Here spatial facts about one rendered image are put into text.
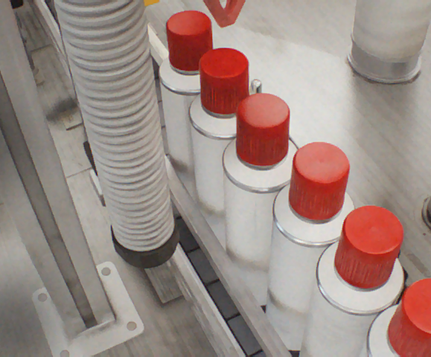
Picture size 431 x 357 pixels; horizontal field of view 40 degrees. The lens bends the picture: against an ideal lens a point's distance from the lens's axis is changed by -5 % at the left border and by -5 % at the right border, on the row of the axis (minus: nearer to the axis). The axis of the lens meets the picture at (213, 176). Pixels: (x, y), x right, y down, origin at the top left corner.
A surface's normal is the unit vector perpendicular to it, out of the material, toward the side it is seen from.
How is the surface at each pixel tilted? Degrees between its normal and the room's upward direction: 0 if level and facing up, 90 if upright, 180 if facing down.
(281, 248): 90
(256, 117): 2
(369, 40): 93
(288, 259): 90
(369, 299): 42
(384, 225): 2
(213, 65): 2
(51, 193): 90
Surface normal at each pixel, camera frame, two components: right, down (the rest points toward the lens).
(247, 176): -0.36, -0.03
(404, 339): -0.79, 0.49
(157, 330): -0.04, -0.65
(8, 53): 0.45, 0.67
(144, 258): 0.21, 0.74
